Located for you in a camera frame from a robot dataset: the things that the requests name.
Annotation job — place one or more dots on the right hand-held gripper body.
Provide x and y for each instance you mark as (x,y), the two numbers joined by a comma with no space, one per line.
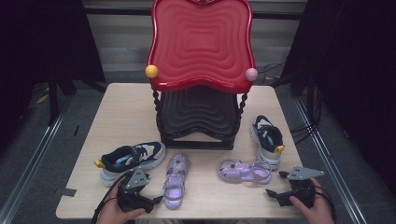
(300,193)

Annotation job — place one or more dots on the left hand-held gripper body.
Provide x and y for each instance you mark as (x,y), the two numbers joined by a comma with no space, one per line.
(135,193)

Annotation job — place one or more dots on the navy and white sneaker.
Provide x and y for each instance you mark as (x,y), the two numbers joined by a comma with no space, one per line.
(146,152)
(267,137)

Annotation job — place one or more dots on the purple jelly sandal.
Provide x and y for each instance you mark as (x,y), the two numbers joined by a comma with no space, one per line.
(233,171)
(177,168)

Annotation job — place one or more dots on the red and black shoe rack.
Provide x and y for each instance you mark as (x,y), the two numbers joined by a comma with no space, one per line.
(202,46)

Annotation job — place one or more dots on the person's right hand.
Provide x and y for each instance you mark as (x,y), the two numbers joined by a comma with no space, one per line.
(319,211)

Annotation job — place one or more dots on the person's left hand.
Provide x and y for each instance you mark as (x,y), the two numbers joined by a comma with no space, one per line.
(112,211)

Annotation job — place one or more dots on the grey tape piece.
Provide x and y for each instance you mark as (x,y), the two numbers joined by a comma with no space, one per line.
(68,192)

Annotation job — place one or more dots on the small black tape strip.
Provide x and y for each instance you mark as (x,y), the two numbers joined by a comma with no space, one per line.
(76,130)

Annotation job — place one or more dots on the black metal stand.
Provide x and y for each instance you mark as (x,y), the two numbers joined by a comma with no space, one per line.
(53,102)

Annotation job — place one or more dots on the black curtain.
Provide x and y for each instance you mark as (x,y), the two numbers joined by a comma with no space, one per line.
(37,46)
(358,77)

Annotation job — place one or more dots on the yellow tape strip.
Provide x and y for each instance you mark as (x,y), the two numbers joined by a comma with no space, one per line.
(42,99)

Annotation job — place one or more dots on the black horizontal bar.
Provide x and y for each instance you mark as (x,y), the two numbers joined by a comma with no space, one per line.
(118,11)

